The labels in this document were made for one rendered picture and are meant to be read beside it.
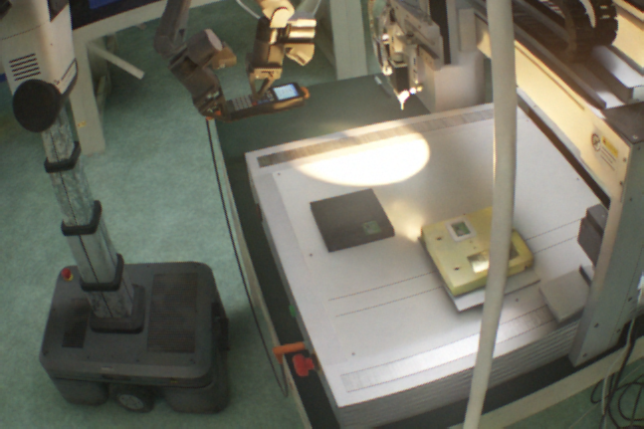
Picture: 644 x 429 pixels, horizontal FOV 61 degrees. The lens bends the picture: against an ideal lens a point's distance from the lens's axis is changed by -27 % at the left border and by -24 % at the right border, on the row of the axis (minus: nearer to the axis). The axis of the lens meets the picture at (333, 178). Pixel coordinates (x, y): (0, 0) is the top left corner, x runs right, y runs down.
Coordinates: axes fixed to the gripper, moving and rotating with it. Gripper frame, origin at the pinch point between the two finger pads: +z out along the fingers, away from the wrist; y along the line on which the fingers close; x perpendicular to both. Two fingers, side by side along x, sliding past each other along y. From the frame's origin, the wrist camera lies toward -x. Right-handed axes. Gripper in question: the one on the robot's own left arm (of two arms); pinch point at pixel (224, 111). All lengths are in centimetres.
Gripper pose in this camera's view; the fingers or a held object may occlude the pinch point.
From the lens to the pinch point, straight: 160.8
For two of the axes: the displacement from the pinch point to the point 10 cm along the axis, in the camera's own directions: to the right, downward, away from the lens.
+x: -7.8, 6.1, 1.2
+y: -2.9, -5.2, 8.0
